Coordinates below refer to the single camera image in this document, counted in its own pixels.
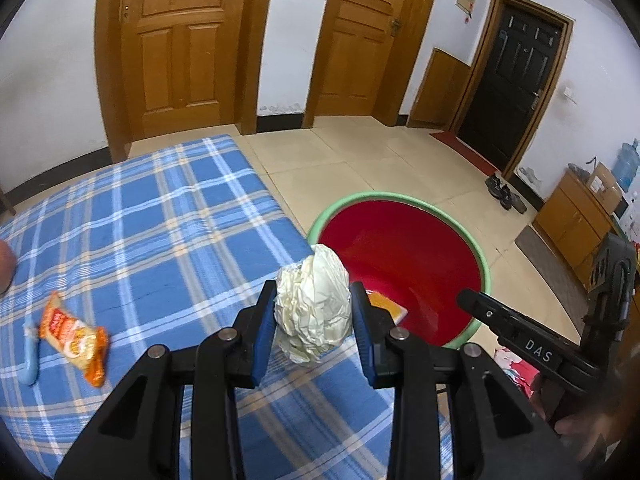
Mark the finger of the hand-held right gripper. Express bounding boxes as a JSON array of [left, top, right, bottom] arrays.
[[456, 288, 602, 387]]

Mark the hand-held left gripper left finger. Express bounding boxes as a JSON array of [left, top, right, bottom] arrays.
[[55, 279, 277, 480]]

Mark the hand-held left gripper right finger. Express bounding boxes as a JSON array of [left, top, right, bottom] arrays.
[[349, 281, 581, 480]]

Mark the orange cardboard box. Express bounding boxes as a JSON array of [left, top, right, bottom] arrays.
[[367, 289, 407, 326]]

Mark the white paper ball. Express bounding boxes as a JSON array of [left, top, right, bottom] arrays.
[[274, 243, 353, 366]]

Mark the red basin with green rim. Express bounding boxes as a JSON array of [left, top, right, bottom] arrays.
[[306, 191, 493, 351]]

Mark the person's right hand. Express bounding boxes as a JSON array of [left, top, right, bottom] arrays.
[[554, 399, 627, 467]]

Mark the red printed cloth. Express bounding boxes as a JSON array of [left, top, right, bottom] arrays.
[[492, 340, 543, 401]]

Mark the grey floor mat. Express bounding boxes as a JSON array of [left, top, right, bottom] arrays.
[[515, 225, 592, 307]]

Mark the low wooden cabinet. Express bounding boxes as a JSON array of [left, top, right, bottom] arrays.
[[532, 167, 626, 287]]

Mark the brown cardboard box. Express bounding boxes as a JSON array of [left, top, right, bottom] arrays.
[[586, 161, 624, 213]]

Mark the blue water bottle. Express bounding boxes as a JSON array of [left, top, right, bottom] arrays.
[[617, 141, 640, 192]]

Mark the blue plaid blanket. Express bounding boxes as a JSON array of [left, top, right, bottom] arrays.
[[0, 134, 453, 480]]

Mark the orange snack packet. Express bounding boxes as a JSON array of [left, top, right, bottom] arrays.
[[39, 292, 110, 388]]

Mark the red doormat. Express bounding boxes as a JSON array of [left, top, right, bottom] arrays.
[[429, 131, 500, 176]]

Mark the black entrance door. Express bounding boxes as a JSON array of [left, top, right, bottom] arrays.
[[450, 0, 574, 179]]

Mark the light blue plastic stick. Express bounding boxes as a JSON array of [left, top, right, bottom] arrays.
[[20, 324, 44, 386]]

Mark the red apple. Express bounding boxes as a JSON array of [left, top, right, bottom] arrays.
[[0, 240, 17, 297]]

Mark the wooden door with round knob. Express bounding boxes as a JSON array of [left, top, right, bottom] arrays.
[[95, 0, 278, 162]]

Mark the low wooden wall panel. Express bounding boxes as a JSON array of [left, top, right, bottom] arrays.
[[411, 47, 473, 129]]

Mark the wooden door with lever handle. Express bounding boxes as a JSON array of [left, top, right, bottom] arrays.
[[304, 0, 443, 129]]

